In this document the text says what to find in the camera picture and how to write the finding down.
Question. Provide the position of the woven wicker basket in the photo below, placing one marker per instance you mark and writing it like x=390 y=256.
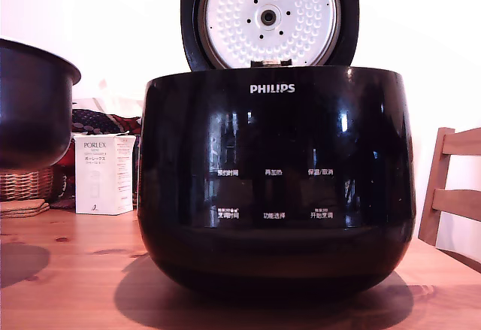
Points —
x=26 y=183

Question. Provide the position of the black cooking pot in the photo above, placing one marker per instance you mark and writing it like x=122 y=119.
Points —
x=34 y=112

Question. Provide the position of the wooden chair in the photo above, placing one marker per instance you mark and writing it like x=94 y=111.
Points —
x=443 y=179

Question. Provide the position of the white Porlex carton box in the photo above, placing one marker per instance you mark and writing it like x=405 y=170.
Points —
x=97 y=179

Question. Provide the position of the cork coaster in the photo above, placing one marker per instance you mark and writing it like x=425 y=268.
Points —
x=34 y=212
x=26 y=205

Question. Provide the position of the black Philips rice cooker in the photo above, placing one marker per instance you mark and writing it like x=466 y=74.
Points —
x=278 y=138

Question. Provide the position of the black rice cooker lid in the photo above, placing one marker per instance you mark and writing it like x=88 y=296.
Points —
x=270 y=18

